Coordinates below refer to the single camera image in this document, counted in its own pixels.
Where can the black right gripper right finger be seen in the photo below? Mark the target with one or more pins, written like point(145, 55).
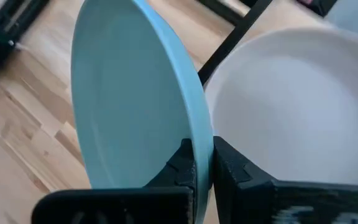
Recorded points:
point(291, 203)

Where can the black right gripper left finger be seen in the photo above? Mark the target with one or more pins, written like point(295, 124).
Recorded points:
point(120, 207)

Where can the light grey plate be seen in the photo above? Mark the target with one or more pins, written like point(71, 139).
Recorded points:
point(291, 109)

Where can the teal plate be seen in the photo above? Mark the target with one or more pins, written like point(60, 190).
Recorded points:
point(129, 93)

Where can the black dish rack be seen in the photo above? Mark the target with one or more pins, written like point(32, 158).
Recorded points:
point(233, 34)

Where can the red black portable box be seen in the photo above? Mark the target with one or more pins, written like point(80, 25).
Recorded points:
point(319, 7)

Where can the black aluminium table frame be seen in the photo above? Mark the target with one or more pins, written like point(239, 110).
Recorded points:
point(26, 15)

